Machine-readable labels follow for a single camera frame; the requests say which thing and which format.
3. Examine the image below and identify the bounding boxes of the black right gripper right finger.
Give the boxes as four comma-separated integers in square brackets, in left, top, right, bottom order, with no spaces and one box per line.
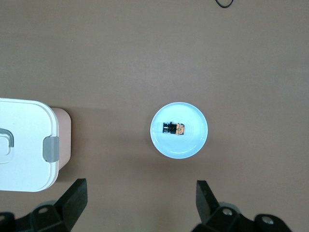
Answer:
[193,180,293,232]

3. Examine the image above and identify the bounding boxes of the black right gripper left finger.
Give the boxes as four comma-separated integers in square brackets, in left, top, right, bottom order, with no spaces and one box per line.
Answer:
[0,178,88,232]

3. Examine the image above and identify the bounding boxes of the orange and black push-button switch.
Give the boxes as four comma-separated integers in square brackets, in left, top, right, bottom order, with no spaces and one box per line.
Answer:
[162,121,186,136]

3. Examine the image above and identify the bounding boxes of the light blue round plate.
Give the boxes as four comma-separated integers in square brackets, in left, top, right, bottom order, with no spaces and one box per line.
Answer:
[150,101,209,160]

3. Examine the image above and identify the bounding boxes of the white lunch box grey clips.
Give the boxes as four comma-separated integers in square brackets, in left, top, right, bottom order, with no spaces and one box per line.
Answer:
[0,97,72,193]

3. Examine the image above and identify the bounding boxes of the black looped table-edge cable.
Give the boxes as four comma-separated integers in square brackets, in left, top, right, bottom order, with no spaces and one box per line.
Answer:
[215,0,234,9]

